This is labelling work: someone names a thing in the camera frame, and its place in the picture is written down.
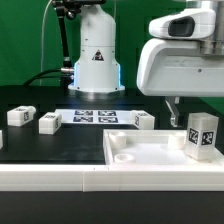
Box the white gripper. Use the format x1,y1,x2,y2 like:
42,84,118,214
136,38,224,127

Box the white square tabletop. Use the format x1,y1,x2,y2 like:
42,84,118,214
103,129,224,166

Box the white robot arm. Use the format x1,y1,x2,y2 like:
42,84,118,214
69,0,224,127

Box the white marker sheet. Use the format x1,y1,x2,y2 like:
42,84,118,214
55,109,132,125

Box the white U-shaped fence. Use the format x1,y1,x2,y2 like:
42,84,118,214
0,132,224,193

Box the black cable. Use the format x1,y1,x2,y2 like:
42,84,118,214
22,68,75,87

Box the grey cable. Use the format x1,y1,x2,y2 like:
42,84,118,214
39,0,54,87

